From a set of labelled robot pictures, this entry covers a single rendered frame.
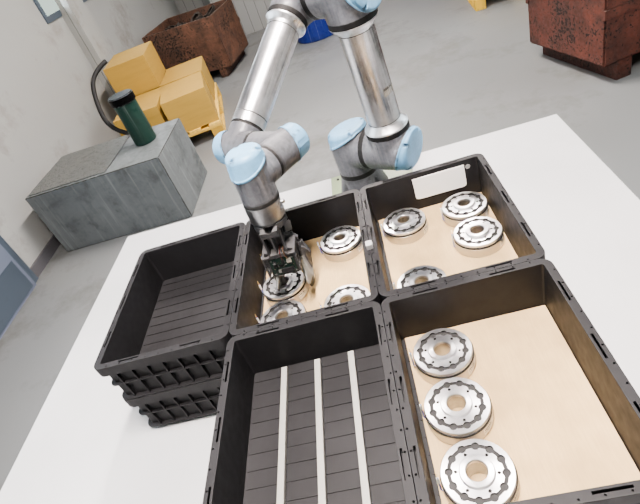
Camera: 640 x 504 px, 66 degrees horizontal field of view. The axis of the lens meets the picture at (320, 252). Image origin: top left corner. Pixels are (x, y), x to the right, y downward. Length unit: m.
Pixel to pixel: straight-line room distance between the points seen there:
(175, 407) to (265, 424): 0.29
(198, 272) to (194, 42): 5.06
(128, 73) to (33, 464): 4.11
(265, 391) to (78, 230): 3.01
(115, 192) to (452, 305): 2.92
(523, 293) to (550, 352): 0.11
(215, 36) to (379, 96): 4.99
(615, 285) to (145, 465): 1.07
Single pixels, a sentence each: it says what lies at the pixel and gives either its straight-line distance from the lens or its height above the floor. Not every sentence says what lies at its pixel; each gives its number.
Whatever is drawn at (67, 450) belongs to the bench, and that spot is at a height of 0.70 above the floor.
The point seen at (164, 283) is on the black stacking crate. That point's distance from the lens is 1.41.
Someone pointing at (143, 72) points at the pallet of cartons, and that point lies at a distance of 5.08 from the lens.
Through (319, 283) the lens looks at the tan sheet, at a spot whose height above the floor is 0.83.
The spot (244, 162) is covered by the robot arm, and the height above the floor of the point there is 1.19.
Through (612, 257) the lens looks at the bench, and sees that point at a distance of 1.28.
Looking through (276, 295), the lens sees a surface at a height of 0.86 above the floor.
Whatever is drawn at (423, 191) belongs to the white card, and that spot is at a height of 0.88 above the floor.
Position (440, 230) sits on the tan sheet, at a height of 0.83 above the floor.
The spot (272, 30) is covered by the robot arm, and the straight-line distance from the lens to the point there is 1.20.
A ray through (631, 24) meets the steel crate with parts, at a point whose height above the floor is 0.31.
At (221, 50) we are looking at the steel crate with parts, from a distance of 6.20.
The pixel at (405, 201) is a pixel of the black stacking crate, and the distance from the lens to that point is 1.25.
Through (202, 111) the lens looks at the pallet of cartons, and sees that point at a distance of 4.54.
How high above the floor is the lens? 1.56
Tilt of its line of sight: 36 degrees down
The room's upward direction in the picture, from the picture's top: 22 degrees counter-clockwise
